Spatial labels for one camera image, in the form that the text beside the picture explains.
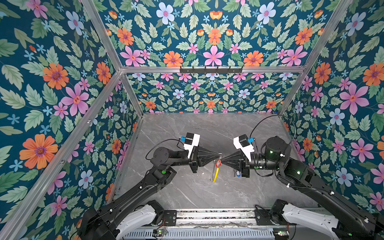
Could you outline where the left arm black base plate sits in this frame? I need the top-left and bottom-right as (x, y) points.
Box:
(151, 210), (178, 227)

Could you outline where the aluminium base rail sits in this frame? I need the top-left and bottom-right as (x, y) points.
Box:
(161, 208), (331, 229)

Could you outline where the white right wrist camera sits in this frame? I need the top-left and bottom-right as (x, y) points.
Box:
(233, 135), (255, 161)

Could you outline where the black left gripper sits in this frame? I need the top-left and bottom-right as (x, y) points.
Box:
(170, 142), (220, 175)

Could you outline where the red key tag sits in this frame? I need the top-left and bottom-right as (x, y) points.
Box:
(216, 160), (222, 168)

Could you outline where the black wall hook rack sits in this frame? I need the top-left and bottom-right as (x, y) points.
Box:
(179, 66), (243, 75)

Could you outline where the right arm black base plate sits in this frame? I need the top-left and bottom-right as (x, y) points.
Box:
(254, 205), (297, 226)

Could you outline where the large black yellow keyring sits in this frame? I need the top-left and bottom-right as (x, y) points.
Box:
(211, 161), (220, 183)

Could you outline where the white ventilation grille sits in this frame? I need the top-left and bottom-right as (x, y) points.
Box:
(121, 229), (275, 240)

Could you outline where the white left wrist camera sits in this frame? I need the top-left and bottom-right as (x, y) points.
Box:
(181, 133), (201, 158)

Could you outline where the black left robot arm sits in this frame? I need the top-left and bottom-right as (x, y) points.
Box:
(77, 146), (221, 240)

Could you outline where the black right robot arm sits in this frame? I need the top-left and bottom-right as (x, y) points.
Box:
(222, 135), (384, 240)

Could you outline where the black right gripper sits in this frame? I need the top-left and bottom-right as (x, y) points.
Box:
(221, 150), (282, 179)

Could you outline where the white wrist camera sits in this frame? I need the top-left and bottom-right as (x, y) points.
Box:
(233, 135), (255, 161)
(181, 133), (201, 158)

